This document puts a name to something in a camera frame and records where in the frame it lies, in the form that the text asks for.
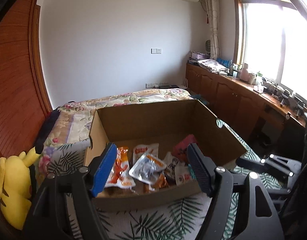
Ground blue foil snack packet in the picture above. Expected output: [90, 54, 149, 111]
[188, 164, 196, 180]

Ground red brown snack bag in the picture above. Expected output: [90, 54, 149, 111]
[172, 134, 197, 164]

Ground silver orange snack pouch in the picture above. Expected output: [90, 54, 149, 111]
[128, 153, 167, 185]

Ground orange white snack bag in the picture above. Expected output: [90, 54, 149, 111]
[132, 143, 159, 165]

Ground white red label snack bag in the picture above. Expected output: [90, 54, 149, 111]
[163, 152, 194, 186]

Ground red orange snack bag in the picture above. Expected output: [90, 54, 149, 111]
[105, 147, 136, 189]

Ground wooden sideboard cabinet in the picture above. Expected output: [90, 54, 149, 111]
[186, 63, 305, 152]

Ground floral quilt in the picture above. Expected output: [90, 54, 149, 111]
[35, 89, 195, 186]

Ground brown cardboard box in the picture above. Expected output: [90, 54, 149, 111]
[93, 100, 246, 212]

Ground yellow Pikachu plush toy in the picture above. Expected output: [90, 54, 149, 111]
[0, 148, 40, 230]

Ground pink bottle on sideboard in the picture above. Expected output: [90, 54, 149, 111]
[240, 63, 250, 82]

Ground wooden wardrobe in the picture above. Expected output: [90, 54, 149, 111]
[0, 0, 52, 157]

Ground folded cloth on sideboard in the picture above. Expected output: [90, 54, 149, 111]
[198, 59, 229, 76]

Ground floral window curtain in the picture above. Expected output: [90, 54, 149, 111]
[205, 0, 220, 60]

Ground white wall socket strip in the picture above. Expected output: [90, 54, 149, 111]
[145, 82, 169, 89]

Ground white wall switch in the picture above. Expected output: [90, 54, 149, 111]
[151, 48, 162, 54]

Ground window with wooden frame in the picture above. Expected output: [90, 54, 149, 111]
[234, 0, 307, 104]

